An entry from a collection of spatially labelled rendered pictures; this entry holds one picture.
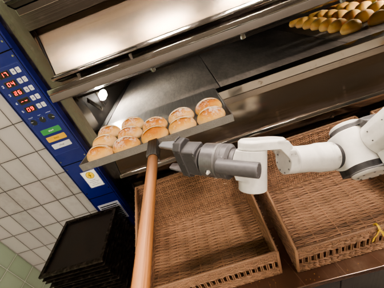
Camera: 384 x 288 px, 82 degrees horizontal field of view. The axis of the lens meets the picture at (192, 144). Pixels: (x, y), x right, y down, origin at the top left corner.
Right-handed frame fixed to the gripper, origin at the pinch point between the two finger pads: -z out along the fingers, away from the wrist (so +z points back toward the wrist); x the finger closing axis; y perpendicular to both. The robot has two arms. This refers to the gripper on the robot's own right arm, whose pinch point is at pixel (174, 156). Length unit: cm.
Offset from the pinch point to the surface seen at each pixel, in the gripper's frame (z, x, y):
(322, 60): 32, -3, -71
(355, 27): 43, 0, -97
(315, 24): 25, 1, -118
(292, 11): 25, 21, -49
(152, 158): -5.1, 1.6, 3.1
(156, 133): -11.6, 2.4, -8.0
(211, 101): 0.9, 3.2, -27.0
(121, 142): -21.9, 3.4, -0.9
